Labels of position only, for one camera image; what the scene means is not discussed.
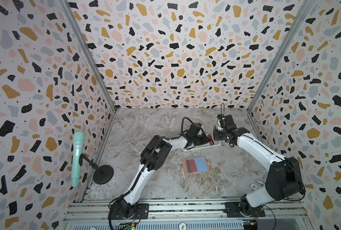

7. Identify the mint green microphone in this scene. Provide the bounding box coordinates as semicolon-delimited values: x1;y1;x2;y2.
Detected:
71;132;85;187

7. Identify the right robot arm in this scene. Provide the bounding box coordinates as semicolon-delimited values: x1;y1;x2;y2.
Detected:
213;114;306;215

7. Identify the tan leather card holder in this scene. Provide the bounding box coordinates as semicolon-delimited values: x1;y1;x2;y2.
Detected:
182;157;210;176

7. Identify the red card stack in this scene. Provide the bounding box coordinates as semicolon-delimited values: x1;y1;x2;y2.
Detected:
207;134;215;146

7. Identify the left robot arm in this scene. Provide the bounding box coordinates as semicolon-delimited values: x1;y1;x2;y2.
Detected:
108;123;213;219

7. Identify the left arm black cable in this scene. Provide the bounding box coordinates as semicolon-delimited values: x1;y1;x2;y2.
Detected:
179;116;194;137

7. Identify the aluminium mounting rail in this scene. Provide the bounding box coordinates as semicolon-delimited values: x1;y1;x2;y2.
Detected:
62;197;313;230

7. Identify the white plastic basket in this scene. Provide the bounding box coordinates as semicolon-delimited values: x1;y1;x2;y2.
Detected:
183;133;221;151

